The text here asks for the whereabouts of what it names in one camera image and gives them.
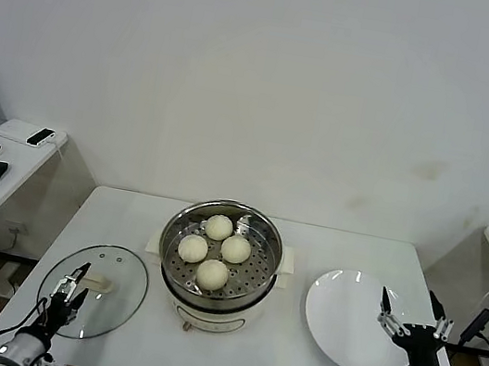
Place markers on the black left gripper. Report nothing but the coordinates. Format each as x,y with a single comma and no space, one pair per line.
58,314

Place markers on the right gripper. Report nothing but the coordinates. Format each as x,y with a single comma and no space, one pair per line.
422,354

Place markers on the round glass pot lid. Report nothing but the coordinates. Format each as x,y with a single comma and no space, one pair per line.
115,311

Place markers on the white steamed baozi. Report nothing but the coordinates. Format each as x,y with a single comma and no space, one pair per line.
235,249
192,248
218,226
211,275

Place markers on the stainless steel steamer basket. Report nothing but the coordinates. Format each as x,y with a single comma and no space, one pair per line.
253,273

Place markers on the round white plate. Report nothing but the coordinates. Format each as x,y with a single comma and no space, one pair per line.
343,322

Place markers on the white side table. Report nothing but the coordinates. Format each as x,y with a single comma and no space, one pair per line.
16,173

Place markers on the white electric cooker base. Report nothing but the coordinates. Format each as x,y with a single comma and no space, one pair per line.
217,317

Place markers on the small black white device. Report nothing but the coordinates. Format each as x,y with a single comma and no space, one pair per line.
41,137

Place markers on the flat white box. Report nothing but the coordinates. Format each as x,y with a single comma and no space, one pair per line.
11,130

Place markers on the white wall socket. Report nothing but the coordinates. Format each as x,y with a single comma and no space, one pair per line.
16,229

